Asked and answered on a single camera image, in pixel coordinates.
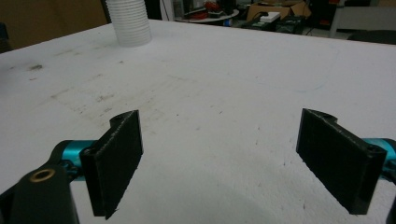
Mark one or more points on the cardboard box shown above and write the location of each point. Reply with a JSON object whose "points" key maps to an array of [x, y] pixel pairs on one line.
{"points": [[280, 8]]}

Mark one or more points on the round white table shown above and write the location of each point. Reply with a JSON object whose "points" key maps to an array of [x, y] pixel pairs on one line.
{"points": [[218, 18]]}

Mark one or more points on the stack of white plastic cups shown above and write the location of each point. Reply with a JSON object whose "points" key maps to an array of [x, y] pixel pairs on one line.
{"points": [[132, 25]]}

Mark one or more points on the small white box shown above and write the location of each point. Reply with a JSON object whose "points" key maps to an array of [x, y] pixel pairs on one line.
{"points": [[270, 16]]}

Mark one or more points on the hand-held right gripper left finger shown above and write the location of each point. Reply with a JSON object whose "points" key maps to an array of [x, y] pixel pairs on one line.
{"points": [[112, 161]]}

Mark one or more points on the blue tape roll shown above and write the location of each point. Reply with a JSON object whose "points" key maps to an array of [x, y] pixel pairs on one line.
{"points": [[228, 22]]}

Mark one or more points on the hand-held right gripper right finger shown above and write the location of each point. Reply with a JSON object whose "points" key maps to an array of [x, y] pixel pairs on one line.
{"points": [[339, 158]]}

